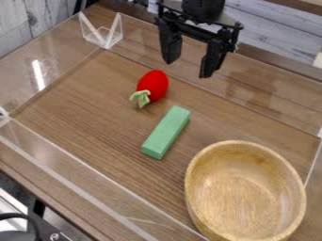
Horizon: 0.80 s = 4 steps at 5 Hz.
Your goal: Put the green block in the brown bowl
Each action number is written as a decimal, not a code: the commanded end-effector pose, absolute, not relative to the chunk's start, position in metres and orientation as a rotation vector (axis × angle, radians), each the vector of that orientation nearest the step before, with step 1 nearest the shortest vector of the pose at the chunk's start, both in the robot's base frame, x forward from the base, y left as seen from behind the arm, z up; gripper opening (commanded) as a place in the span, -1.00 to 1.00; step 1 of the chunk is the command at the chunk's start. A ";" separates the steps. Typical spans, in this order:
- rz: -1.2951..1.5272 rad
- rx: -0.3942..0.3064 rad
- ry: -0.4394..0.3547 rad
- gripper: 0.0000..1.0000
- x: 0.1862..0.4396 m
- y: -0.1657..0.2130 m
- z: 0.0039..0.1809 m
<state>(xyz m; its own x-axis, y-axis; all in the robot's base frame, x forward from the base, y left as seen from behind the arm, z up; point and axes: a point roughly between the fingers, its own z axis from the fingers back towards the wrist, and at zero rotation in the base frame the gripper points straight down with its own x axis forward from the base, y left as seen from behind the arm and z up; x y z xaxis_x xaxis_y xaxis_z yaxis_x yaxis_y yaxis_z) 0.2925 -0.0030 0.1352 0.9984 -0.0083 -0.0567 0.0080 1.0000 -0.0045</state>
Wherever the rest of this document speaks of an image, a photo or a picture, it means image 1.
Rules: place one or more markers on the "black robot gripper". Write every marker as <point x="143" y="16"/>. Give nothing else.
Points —
<point x="201" y="20"/>

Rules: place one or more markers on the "green rectangular block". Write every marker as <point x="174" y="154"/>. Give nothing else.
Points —
<point x="166" y="132"/>

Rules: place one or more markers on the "brown wooden bowl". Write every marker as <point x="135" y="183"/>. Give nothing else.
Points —
<point x="244" y="193"/>

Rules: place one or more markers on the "red plush strawberry toy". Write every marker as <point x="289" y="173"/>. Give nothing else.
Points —
<point x="153" y="87"/>

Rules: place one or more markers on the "clear acrylic corner bracket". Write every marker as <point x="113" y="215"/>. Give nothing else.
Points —
<point x="103" y="37"/>

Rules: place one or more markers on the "clear acrylic tray enclosure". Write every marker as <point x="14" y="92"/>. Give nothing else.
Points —
<point x="71" y="132"/>

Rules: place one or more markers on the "black metal table frame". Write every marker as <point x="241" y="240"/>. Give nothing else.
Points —
<point x="55" y="228"/>

